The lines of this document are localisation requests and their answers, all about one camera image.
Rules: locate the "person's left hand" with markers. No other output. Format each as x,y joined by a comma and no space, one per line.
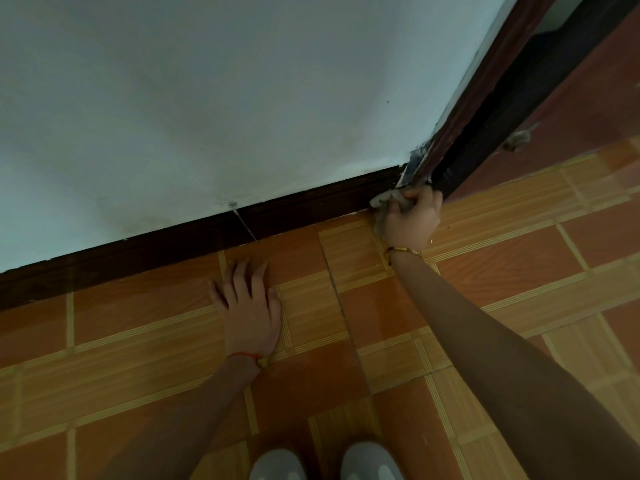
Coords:
251,322

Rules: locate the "person's right hand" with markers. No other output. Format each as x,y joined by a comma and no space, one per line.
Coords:
411,223

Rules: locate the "person's left little finger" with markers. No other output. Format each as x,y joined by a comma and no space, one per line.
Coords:
218,296

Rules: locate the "person's left thumb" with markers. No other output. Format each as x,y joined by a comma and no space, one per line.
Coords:
275,303

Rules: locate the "person's left middle finger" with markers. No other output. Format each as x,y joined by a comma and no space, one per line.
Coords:
244,277

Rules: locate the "person's right fingers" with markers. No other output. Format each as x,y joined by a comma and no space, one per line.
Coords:
425,195

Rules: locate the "grey cleaning cloth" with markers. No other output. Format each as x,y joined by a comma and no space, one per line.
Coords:
386,199

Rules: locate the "person's left forearm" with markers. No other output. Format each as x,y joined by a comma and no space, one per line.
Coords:
200,419

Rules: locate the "person's right forearm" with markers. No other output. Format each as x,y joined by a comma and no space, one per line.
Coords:
500,374

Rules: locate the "dark wooden baseboard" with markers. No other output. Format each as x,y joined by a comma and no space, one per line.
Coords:
165,254

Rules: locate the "small grey crumpled object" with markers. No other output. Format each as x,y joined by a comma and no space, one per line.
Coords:
517,139

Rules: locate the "grey left shoe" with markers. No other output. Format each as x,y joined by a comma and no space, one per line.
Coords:
277,465

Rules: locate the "grey shoe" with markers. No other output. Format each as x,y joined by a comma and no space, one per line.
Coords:
371,463
277,465

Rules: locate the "grey right shoe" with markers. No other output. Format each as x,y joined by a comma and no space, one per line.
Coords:
371,463

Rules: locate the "dark wooden door frame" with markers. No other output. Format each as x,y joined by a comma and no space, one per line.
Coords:
500,94

